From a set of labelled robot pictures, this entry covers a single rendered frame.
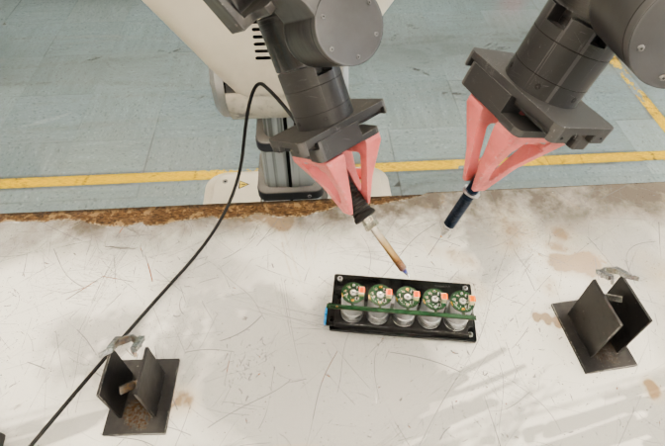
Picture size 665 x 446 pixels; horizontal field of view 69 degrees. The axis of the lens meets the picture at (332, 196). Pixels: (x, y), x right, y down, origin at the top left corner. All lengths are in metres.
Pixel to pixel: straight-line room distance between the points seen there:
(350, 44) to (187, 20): 0.37
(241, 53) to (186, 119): 1.36
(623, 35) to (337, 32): 0.18
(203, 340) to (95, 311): 0.14
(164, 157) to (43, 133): 0.52
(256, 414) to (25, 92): 2.12
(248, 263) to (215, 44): 0.31
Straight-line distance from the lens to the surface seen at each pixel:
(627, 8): 0.30
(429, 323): 0.54
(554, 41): 0.36
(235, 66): 0.73
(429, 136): 1.94
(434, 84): 2.22
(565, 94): 0.37
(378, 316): 0.53
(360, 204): 0.49
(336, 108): 0.44
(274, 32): 0.44
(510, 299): 0.62
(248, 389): 0.54
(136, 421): 0.56
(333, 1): 0.37
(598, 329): 0.59
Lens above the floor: 1.26
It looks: 48 degrees down
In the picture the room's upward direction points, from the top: straight up
